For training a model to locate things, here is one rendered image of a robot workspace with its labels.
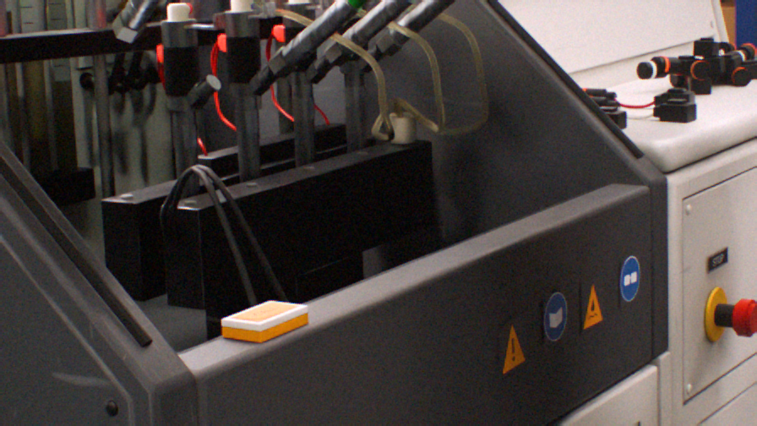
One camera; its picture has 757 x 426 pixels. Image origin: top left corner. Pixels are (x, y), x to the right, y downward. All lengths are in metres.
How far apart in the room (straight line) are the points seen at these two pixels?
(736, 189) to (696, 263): 0.11
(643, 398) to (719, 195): 0.23
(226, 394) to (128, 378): 0.07
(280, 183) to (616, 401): 0.34
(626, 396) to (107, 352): 0.63
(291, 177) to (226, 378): 0.43
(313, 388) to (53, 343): 0.18
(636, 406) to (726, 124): 0.30
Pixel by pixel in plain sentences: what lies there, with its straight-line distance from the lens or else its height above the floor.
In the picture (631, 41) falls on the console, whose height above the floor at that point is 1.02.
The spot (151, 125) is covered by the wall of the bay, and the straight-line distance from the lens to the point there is 1.76.
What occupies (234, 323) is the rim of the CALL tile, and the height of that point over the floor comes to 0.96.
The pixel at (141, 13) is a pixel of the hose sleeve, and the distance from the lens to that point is 1.22.
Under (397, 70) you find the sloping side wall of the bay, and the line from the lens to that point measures 1.61.
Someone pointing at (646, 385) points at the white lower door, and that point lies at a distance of 1.53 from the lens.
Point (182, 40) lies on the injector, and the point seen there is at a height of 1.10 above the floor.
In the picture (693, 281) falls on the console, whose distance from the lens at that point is 1.60.
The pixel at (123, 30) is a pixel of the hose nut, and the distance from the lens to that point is 1.24.
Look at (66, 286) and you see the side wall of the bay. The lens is 0.98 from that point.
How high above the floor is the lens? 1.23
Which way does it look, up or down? 11 degrees down
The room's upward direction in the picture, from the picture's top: 2 degrees counter-clockwise
